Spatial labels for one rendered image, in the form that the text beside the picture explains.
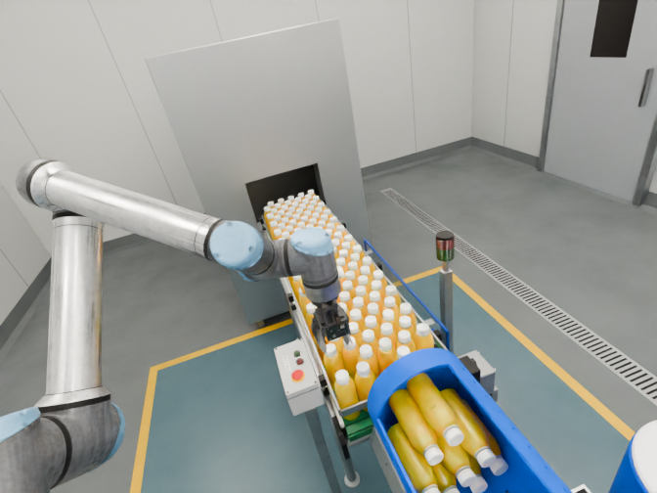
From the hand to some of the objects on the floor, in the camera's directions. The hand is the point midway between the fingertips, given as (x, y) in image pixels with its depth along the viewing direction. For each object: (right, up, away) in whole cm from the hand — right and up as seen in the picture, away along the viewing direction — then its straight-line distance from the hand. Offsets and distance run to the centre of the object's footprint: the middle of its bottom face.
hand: (334, 343), depth 103 cm
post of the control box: (+7, -102, +67) cm, 122 cm away
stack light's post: (+63, -74, +93) cm, 135 cm away
